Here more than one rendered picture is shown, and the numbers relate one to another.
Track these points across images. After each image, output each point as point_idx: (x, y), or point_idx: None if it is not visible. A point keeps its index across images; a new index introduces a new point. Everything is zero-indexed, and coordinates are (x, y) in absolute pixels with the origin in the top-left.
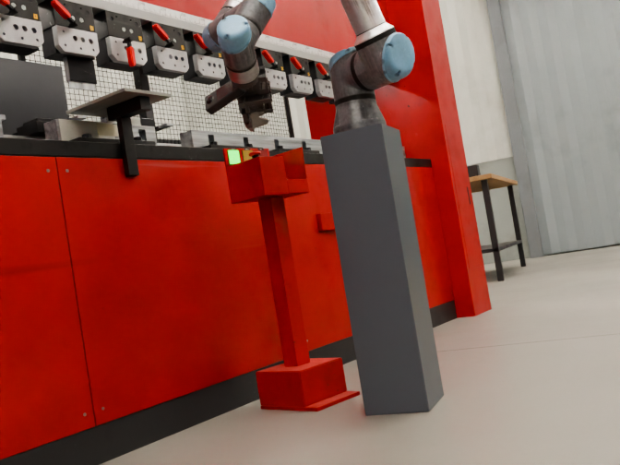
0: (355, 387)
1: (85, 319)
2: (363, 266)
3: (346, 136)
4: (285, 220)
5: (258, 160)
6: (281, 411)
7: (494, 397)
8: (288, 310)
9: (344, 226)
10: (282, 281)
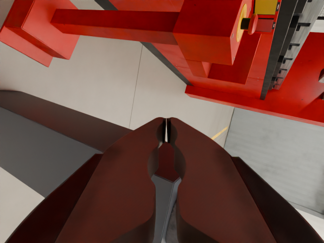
0: (70, 59)
1: None
2: (33, 147)
3: (157, 220)
4: (166, 43)
5: (223, 35)
6: (10, 0)
7: (0, 170)
8: (84, 24)
9: (65, 148)
10: (105, 25)
